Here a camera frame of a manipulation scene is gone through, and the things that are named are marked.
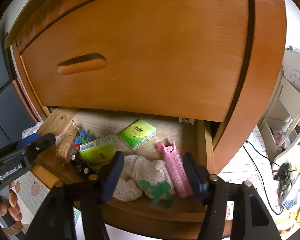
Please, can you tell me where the pink hair roller clip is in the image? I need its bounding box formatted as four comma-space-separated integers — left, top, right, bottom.
157, 141, 193, 199

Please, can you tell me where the white fluffy cloth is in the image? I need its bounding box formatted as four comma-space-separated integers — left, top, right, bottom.
113, 154, 175, 202

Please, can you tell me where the green tissue pack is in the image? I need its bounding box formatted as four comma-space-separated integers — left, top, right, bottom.
79, 135, 117, 166
118, 119, 157, 152

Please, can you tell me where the black toy car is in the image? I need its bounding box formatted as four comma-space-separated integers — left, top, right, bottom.
70, 154, 98, 181

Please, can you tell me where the green toy figure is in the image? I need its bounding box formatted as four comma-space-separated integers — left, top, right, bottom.
138, 180, 172, 209

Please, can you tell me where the colourful building block toy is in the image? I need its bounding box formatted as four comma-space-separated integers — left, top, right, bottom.
75, 129, 93, 150

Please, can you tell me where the woven beige pouch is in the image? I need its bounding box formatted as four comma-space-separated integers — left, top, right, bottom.
56, 121, 79, 163

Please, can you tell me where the lower wooden drawer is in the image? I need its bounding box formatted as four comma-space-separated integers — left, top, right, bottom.
29, 107, 232, 238

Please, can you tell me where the white teal shallow tray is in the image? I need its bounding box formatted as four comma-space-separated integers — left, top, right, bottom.
82, 205, 204, 239

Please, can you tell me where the black tangled item pile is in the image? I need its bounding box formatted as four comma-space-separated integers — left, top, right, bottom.
274, 163, 295, 198

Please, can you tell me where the white lattice shelf unit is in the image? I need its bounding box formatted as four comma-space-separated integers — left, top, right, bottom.
259, 48, 300, 167

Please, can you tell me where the yellow toy pile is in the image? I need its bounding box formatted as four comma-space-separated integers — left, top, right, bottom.
275, 206, 300, 239

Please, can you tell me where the wooden nightstand cabinet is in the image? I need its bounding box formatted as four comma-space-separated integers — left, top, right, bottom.
5, 0, 286, 173

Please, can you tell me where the black cable on mat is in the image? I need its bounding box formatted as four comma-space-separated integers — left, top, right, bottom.
242, 141, 285, 215

